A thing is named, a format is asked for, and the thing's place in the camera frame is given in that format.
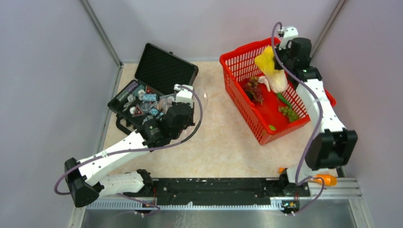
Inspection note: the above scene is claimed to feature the red toy grape bunch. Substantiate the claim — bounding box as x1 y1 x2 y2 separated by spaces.
243 88 264 105

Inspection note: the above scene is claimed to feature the black poker chip case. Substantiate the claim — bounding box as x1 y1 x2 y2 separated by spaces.
107 43 199 135

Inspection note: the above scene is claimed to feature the green toy chili pepper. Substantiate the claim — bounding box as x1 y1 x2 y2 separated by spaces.
276 93 292 109

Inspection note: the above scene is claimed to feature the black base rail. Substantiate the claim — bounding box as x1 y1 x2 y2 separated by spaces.
124 177 310 206

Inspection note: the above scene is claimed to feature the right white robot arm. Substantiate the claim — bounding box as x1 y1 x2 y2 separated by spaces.
272 22 358 196

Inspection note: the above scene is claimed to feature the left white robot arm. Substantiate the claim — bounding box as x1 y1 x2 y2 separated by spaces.
54 84 201 208

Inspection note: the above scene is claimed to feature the green toy grape bunch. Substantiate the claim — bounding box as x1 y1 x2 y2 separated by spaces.
279 106 299 123

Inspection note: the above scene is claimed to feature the red plastic basket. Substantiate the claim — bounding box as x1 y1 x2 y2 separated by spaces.
219 37 337 146

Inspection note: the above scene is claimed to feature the brown toy grape bunch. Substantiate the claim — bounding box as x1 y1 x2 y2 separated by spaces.
243 76 259 90

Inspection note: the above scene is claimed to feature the blue poker chip roll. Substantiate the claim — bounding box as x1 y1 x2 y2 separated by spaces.
143 94 158 102

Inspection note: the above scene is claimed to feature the clear zip top bag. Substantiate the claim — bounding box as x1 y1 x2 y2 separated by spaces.
136 84 208 148

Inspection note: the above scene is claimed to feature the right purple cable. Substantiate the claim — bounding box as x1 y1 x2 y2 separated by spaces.
271 22 325 218

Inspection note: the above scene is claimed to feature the purple cable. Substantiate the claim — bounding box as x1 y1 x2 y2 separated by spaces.
271 22 325 218
54 85 204 218

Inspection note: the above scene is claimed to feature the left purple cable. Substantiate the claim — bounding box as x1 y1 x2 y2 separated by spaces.
54 85 204 218

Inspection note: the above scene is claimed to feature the yellow toy cabbage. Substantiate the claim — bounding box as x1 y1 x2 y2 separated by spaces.
254 46 288 93

